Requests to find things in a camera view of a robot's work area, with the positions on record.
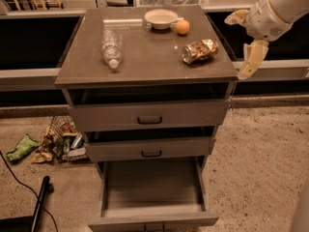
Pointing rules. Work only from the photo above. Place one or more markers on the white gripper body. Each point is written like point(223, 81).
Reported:
point(266, 19)

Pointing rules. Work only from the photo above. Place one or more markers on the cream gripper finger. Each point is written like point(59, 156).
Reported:
point(254, 54)
point(237, 17)

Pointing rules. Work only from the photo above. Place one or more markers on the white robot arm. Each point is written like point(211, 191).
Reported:
point(289, 10)

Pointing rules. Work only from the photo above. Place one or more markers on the grey drawer cabinet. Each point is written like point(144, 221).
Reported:
point(149, 57)

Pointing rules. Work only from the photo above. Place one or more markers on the grey top drawer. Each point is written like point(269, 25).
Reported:
point(149, 107)

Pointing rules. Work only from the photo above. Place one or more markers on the grey drawer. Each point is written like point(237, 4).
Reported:
point(149, 107)
point(150, 144)
point(151, 195)

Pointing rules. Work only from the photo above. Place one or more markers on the grey bottom drawer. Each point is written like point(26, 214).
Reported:
point(151, 195)

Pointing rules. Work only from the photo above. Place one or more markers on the grey middle drawer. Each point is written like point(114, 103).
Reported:
point(150, 144)

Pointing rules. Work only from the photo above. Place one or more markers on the orange fruit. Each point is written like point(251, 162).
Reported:
point(182, 27)

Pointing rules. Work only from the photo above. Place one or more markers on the white bowl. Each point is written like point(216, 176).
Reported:
point(160, 19)

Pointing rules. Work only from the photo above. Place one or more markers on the clear plastic water bottle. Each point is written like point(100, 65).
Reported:
point(110, 49)

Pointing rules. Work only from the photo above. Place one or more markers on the crumpled brown snack wrapper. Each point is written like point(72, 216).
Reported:
point(41, 157)

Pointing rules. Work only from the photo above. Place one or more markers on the green chip bag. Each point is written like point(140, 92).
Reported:
point(25, 146)

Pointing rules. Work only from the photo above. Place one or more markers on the black stand leg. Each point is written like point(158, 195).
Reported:
point(46, 189)

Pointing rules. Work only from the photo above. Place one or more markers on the wire basket with trash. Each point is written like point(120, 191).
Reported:
point(68, 142)

